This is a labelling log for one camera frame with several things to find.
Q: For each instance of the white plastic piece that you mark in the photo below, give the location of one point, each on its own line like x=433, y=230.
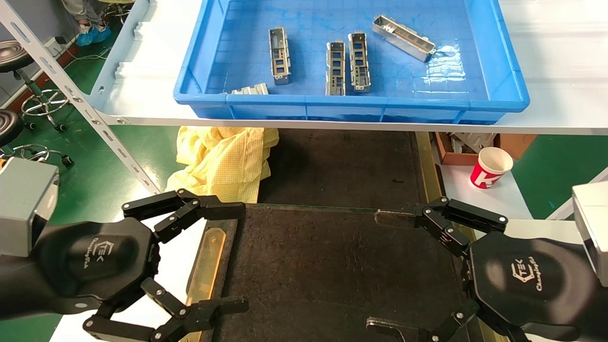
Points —
x=472, y=141

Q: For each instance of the blue plastic bin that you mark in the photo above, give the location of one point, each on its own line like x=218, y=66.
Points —
x=308, y=110

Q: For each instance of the white power strip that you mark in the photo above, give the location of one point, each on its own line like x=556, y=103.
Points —
x=52, y=45

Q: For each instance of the white rack post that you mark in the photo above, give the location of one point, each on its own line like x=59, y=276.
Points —
x=563, y=204

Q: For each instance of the red and white paper cup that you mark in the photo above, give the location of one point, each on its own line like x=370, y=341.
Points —
x=487, y=175

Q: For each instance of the black felt mat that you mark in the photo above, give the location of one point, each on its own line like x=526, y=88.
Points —
x=342, y=164
x=332, y=270

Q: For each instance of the grey perforated rack post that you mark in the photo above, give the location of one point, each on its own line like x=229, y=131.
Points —
x=57, y=76

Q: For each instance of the black round stool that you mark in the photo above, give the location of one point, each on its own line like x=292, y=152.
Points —
x=7, y=126
x=12, y=54

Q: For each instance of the brown cardboard box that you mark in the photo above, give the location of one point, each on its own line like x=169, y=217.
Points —
x=517, y=142

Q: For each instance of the clear plastic film piece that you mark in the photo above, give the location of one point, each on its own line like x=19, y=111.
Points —
x=446, y=66

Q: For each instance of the grey metal bracket part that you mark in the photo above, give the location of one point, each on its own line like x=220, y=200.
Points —
x=281, y=80
x=361, y=87
x=251, y=89
x=401, y=40
x=335, y=92

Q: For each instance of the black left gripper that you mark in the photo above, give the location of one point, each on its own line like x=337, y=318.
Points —
x=90, y=261

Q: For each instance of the white rack shelf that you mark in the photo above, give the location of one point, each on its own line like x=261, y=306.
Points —
x=560, y=71

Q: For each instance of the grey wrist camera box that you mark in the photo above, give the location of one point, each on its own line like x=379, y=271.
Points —
x=23, y=204
x=593, y=228

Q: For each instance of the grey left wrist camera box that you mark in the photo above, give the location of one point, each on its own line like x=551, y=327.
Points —
x=23, y=204

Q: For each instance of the chrome stool base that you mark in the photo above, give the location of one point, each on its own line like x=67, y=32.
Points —
x=116, y=9

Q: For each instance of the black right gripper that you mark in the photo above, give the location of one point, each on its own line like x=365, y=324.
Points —
x=536, y=285

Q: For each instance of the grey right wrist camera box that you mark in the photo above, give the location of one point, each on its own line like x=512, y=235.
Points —
x=593, y=228

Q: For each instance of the yellow checked cloth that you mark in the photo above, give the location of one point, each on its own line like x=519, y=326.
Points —
x=223, y=161

